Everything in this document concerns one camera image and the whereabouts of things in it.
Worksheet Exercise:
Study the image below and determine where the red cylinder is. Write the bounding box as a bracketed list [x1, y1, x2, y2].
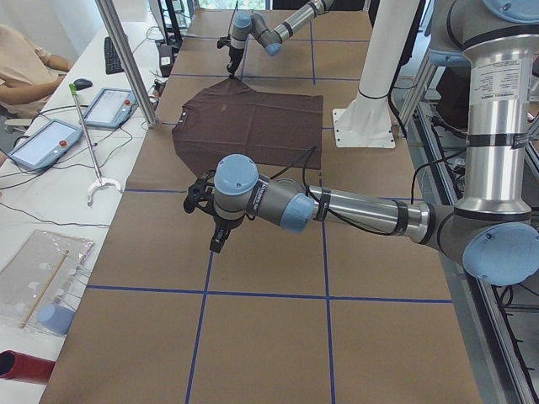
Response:
[1, 350, 56, 385]

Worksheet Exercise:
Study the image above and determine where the teach pendant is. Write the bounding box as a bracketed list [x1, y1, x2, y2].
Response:
[83, 88, 136, 130]
[8, 119, 83, 170]

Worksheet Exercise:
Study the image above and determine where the far teach pendant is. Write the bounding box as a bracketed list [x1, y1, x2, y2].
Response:
[83, 88, 136, 130]

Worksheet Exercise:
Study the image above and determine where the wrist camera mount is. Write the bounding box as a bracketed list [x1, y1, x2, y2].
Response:
[216, 36, 230, 49]
[183, 169, 216, 215]

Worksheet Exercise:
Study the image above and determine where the reacher grabber stick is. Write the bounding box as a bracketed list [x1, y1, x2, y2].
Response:
[69, 83, 122, 207]

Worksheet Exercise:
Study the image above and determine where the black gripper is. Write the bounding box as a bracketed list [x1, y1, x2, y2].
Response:
[227, 47, 241, 78]
[210, 210, 243, 253]

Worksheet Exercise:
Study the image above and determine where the clear plastic bag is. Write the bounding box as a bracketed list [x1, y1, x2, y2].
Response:
[1, 231, 93, 336]

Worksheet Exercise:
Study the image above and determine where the dark brown t-shirt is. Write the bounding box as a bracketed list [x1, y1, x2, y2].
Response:
[172, 78, 323, 177]

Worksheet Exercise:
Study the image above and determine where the black labelled box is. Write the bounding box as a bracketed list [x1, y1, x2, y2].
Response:
[157, 43, 174, 77]

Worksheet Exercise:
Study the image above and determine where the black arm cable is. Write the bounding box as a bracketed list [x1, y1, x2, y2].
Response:
[269, 145, 422, 237]

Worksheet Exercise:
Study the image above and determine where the near teach pendant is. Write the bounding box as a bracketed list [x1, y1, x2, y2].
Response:
[8, 119, 83, 170]

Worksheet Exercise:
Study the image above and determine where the black computer mouse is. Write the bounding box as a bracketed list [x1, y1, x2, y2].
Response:
[73, 78, 93, 90]

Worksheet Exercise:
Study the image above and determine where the black keyboard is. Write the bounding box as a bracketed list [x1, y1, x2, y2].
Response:
[104, 36, 124, 75]

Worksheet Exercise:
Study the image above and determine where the aluminium frame post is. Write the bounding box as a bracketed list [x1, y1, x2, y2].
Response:
[95, 0, 157, 128]

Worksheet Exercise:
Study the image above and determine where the person in beige shirt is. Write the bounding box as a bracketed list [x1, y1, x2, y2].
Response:
[1, 24, 73, 119]

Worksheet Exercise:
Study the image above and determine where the blue plastic cup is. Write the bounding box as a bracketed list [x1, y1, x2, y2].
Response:
[38, 303, 75, 336]

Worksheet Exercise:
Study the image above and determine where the wooden stick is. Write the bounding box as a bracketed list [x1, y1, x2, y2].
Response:
[19, 250, 69, 329]

